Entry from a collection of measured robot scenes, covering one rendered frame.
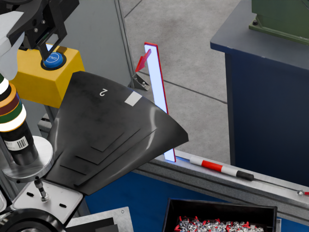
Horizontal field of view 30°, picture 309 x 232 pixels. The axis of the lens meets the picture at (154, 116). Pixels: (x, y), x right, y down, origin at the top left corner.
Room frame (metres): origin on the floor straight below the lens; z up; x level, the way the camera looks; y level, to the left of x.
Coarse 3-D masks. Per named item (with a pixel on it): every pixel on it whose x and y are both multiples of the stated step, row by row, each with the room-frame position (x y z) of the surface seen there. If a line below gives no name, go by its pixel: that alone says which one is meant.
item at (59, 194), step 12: (24, 192) 0.52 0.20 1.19; (36, 192) 0.51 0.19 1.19; (48, 192) 0.51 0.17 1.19; (60, 192) 0.51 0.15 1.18; (72, 192) 0.50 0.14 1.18; (12, 204) 0.50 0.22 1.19; (24, 204) 0.50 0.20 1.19; (36, 204) 0.49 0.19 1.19; (48, 204) 0.49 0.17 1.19; (72, 204) 0.48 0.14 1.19; (60, 216) 0.46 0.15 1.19
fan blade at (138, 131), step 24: (72, 96) 0.70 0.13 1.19; (120, 96) 0.70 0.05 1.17; (72, 120) 0.65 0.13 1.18; (96, 120) 0.64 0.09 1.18; (120, 120) 0.64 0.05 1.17; (144, 120) 0.64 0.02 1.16; (168, 120) 0.65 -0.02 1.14; (72, 144) 0.60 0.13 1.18; (96, 144) 0.59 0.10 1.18; (120, 144) 0.59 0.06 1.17; (144, 144) 0.59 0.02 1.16; (168, 144) 0.60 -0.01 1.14; (72, 168) 0.55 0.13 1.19; (96, 168) 0.54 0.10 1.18; (120, 168) 0.54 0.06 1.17
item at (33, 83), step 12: (24, 60) 0.96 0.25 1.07; (36, 60) 0.95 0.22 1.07; (72, 60) 0.93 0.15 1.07; (24, 72) 0.92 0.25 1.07; (36, 72) 0.91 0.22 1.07; (48, 72) 0.90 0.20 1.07; (60, 72) 0.90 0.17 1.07; (72, 72) 0.92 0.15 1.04; (24, 84) 0.92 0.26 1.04; (36, 84) 0.90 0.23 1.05; (48, 84) 0.89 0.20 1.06; (60, 84) 0.88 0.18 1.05; (24, 96) 0.93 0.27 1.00; (36, 96) 0.91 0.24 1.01; (48, 96) 0.89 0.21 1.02; (60, 96) 0.88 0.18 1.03
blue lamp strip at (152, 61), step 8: (152, 48) 0.78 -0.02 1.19; (152, 56) 0.78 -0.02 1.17; (152, 64) 0.79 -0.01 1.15; (152, 72) 0.79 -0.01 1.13; (152, 80) 0.79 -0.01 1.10; (160, 80) 0.78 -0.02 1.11; (160, 88) 0.78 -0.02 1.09; (160, 96) 0.78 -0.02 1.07; (160, 104) 0.78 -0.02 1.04; (168, 152) 0.78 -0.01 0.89
